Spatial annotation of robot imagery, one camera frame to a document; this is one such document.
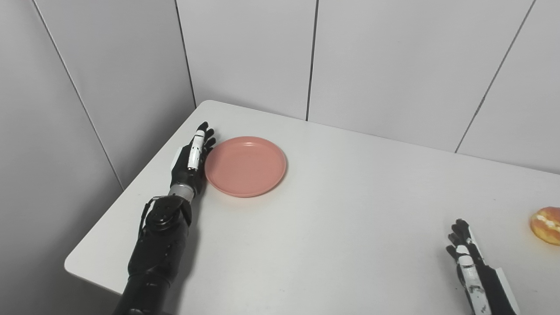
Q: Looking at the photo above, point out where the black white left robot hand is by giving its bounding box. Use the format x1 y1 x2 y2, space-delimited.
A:
170 122 217 196

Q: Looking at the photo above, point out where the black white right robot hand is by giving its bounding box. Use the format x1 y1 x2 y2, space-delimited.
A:
446 219 521 315

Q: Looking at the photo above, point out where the pink round plate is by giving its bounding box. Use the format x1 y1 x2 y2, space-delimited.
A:
204 136 287 198

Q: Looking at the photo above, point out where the cream puff pastry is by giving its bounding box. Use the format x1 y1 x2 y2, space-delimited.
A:
530 206 560 246

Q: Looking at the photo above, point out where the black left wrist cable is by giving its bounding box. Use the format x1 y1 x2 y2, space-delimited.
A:
138 197 160 239

